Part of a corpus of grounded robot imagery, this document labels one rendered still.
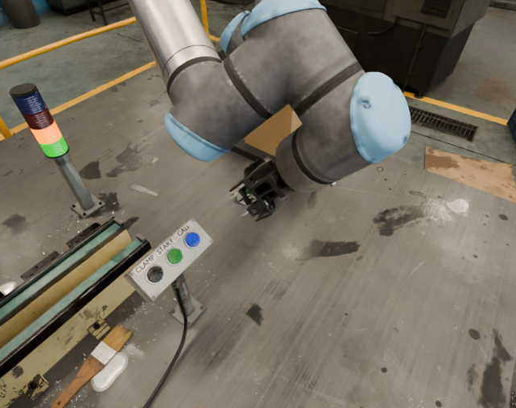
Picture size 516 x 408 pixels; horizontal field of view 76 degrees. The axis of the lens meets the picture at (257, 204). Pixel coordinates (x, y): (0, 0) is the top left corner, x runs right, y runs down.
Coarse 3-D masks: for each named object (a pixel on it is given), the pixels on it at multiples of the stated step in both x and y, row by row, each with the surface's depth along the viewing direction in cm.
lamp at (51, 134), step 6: (54, 126) 87; (36, 132) 85; (42, 132) 85; (48, 132) 85; (54, 132) 87; (60, 132) 90; (36, 138) 87; (42, 138) 86; (48, 138) 86; (54, 138) 88
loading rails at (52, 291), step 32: (64, 256) 81; (96, 256) 86; (128, 256) 81; (32, 288) 76; (64, 288) 81; (96, 288) 76; (128, 288) 86; (0, 320) 71; (32, 320) 78; (64, 320) 72; (96, 320) 81; (0, 352) 66; (32, 352) 69; (64, 352) 77; (0, 384) 66; (32, 384) 71
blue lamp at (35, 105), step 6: (36, 90) 80; (12, 96) 78; (30, 96) 78; (36, 96) 80; (18, 102) 78; (24, 102) 78; (30, 102) 79; (36, 102) 80; (42, 102) 82; (24, 108) 80; (30, 108) 80; (36, 108) 81; (42, 108) 82
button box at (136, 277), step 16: (192, 224) 68; (176, 240) 65; (208, 240) 69; (160, 256) 63; (192, 256) 66; (128, 272) 61; (144, 272) 61; (176, 272) 64; (144, 288) 60; (160, 288) 62
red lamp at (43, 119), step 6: (48, 108) 85; (24, 114) 81; (30, 114) 81; (36, 114) 81; (42, 114) 82; (48, 114) 84; (30, 120) 82; (36, 120) 82; (42, 120) 83; (48, 120) 84; (30, 126) 84; (36, 126) 83; (42, 126) 84; (48, 126) 85
